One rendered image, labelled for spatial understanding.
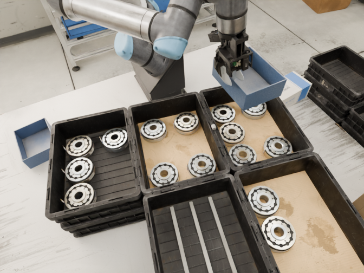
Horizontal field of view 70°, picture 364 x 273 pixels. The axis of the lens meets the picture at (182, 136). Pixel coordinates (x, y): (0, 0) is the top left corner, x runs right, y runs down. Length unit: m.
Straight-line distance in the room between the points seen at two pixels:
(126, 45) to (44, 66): 2.14
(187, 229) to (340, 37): 2.92
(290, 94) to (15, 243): 1.32
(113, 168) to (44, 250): 0.39
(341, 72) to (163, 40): 1.60
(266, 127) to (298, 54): 1.95
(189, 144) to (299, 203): 0.45
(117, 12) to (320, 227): 0.86
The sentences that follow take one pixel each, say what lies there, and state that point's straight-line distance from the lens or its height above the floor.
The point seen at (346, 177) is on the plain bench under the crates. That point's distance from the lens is 1.26.
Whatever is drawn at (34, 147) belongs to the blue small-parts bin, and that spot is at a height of 0.70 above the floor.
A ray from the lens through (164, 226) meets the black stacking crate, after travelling 0.90.
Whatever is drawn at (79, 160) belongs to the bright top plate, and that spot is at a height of 0.86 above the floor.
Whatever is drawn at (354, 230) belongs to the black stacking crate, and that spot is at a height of 0.89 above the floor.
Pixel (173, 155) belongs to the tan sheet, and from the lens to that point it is 1.01.
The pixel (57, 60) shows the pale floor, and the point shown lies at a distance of 3.23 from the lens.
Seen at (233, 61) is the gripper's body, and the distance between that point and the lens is 0.72.
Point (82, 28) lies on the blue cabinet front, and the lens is 2.80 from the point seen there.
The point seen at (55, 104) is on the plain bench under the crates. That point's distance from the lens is 1.57.
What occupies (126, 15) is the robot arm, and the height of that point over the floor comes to 1.36.
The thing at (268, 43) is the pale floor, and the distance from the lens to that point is 3.11.
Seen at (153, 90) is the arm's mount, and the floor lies 0.81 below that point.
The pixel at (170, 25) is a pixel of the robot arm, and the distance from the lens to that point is 0.65.
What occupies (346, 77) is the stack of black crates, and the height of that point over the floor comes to 0.49.
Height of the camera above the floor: 1.68
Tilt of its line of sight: 53 degrees down
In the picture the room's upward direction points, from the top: 5 degrees counter-clockwise
